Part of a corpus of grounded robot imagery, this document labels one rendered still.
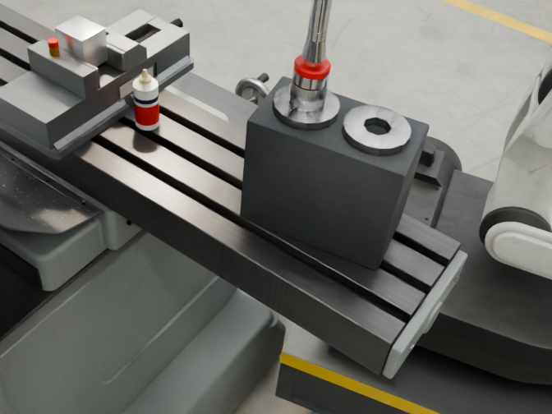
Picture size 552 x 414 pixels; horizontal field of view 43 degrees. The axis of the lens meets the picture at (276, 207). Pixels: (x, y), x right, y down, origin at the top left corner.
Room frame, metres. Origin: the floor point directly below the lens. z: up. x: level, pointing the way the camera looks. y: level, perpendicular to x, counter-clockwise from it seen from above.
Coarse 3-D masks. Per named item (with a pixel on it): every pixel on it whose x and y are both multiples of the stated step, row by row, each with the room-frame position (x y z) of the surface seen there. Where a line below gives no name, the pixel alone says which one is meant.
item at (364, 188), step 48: (288, 96) 0.77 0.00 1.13; (336, 96) 0.80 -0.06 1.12; (288, 144) 0.70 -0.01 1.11; (336, 144) 0.70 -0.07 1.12; (384, 144) 0.69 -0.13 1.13; (288, 192) 0.70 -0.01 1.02; (336, 192) 0.68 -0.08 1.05; (384, 192) 0.66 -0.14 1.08; (336, 240) 0.67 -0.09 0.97; (384, 240) 0.65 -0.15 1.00
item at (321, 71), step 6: (300, 60) 0.76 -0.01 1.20; (324, 60) 0.77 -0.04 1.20; (294, 66) 0.75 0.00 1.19; (300, 66) 0.75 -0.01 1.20; (306, 66) 0.75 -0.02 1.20; (324, 66) 0.75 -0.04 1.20; (330, 66) 0.76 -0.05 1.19; (300, 72) 0.74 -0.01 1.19; (306, 72) 0.74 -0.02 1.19; (312, 72) 0.74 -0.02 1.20; (318, 72) 0.74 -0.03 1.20; (324, 72) 0.74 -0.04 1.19; (312, 78) 0.74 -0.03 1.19; (318, 78) 0.74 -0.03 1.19
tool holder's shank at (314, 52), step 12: (312, 0) 0.75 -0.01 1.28; (324, 0) 0.75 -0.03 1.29; (312, 12) 0.75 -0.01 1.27; (324, 12) 0.75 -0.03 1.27; (312, 24) 0.75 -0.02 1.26; (324, 24) 0.75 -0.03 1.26; (312, 36) 0.75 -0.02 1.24; (324, 36) 0.75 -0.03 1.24; (312, 48) 0.75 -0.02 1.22; (324, 48) 0.75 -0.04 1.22; (312, 60) 0.74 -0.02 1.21
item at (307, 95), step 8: (296, 72) 0.75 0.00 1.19; (296, 80) 0.74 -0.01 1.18; (304, 80) 0.74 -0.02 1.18; (312, 80) 0.74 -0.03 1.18; (320, 80) 0.74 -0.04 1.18; (328, 80) 0.75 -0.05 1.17; (296, 88) 0.74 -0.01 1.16; (304, 88) 0.74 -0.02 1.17; (312, 88) 0.74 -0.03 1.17; (320, 88) 0.74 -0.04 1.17; (296, 96) 0.74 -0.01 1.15; (304, 96) 0.74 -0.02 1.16; (312, 96) 0.74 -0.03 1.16; (320, 96) 0.74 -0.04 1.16; (296, 104) 0.74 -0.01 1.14; (304, 104) 0.74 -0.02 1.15; (312, 104) 0.74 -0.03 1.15; (320, 104) 0.74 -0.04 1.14; (312, 112) 0.74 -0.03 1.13
